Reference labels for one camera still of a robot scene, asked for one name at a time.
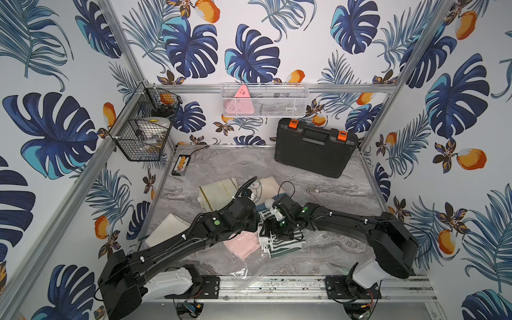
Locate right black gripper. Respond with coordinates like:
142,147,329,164
256,216,295,238

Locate pink towel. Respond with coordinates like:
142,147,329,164
223,231,261,260

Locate cream striped towel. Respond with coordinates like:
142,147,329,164
197,177,238,212

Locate black white striped towel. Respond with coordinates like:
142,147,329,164
257,209,306,259

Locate clear plastic vacuum bag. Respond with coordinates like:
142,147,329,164
167,171,361,281

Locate blue white patterned towel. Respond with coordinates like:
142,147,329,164
249,176,285,210

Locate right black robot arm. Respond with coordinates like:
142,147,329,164
263,195,419,291

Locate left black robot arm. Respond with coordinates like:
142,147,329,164
98,197,259,319

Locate black plastic tool case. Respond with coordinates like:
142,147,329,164
275,118,359,179

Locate small black battery box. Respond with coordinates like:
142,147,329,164
171,155,191,177

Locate pink triangular object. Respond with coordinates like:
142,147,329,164
224,85,255,117

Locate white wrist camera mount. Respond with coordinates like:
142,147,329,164
265,199,284,221

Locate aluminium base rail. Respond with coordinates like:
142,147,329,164
142,272,437,303

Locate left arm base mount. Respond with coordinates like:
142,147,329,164
164,264,221,299

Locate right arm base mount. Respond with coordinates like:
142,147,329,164
324,263,381,303

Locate clear mesh wall tray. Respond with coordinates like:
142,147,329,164
220,83,309,118

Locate black wire basket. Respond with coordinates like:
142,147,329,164
108,83,183,162

